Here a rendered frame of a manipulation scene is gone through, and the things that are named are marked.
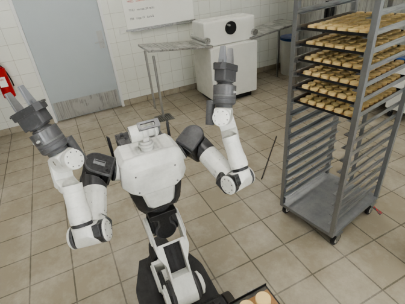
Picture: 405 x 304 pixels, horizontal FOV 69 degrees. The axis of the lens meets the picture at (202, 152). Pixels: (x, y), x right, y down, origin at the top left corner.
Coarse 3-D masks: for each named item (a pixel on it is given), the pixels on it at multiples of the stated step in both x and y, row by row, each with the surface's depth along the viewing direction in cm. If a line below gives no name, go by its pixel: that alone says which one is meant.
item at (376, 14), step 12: (384, 0) 134; (372, 24) 140; (372, 36) 142; (372, 48) 145; (360, 84) 155; (360, 96) 157; (360, 108) 161; (348, 144) 174; (348, 156) 177; (348, 168) 183; (336, 204) 198; (336, 216) 202
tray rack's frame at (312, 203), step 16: (400, 112) 202; (384, 160) 224; (320, 176) 270; (336, 176) 268; (352, 176) 255; (384, 176) 231; (304, 192) 253; (320, 192) 252; (352, 192) 248; (288, 208) 240; (304, 208) 237; (320, 208) 236; (352, 208) 233; (320, 224) 222; (336, 240) 219
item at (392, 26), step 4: (404, 20) 160; (392, 24) 154; (396, 24) 156; (400, 24) 159; (404, 24) 162; (380, 28) 148; (384, 28) 150; (388, 28) 153; (392, 28) 155; (368, 32) 143; (380, 32) 149; (384, 32) 151
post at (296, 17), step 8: (296, 0) 166; (296, 8) 168; (296, 16) 170; (296, 24) 172; (296, 32) 174; (296, 40) 177; (296, 48) 180; (296, 64) 185; (288, 88) 194; (288, 96) 197; (288, 104) 199; (288, 112) 202; (288, 120) 205; (288, 128) 208; (288, 144) 215; (288, 152) 219; (288, 160) 223; (280, 200) 245
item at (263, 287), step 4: (264, 284) 101; (256, 288) 100; (260, 288) 101; (264, 288) 101; (268, 288) 101; (248, 292) 99; (252, 292) 100; (256, 292) 100; (240, 296) 98; (244, 296) 99; (248, 296) 99; (252, 296) 99; (236, 300) 98; (240, 300) 98; (276, 300) 97
